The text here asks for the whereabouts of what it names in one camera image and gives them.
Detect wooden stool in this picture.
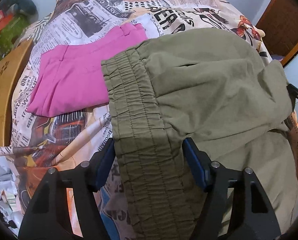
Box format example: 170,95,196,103
0,39,33,146

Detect newspaper print bedspread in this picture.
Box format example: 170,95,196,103
0,0,298,239

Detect grey plush pillow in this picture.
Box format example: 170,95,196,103
0,0,37,16

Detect green patterned bag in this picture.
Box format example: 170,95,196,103
0,14,29,61

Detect pink folded pants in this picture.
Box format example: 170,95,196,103
27,23,147,118

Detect olive green pants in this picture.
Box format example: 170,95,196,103
102,28,298,239

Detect wooden door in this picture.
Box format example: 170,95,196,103
256,0,298,67

